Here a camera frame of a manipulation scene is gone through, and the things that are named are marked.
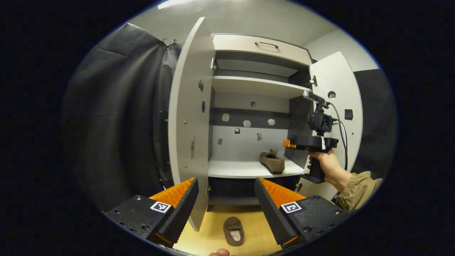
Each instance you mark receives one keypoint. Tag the white cabinet shelf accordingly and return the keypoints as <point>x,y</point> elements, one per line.
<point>256,85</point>

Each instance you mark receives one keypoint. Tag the brown felt shoe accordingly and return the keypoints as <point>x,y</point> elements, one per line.
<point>273,163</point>
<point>233,224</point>

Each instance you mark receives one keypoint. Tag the white and grey shoe cabinet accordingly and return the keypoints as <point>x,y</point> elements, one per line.
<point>245,145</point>

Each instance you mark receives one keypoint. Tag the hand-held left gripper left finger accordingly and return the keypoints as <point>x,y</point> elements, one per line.
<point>183,209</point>

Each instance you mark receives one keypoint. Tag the metal door hinge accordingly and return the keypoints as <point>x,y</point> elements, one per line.
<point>313,81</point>
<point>213,63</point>

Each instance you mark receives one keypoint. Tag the white cabinet drawer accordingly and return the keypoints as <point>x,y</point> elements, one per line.
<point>238,44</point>

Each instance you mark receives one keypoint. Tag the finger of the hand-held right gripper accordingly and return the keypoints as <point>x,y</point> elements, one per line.
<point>288,143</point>

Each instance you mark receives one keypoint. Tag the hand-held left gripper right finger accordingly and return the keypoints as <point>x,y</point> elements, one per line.
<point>272,209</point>

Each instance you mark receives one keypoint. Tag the white cabinet door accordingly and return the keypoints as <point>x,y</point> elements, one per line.
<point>186,106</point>
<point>341,81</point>

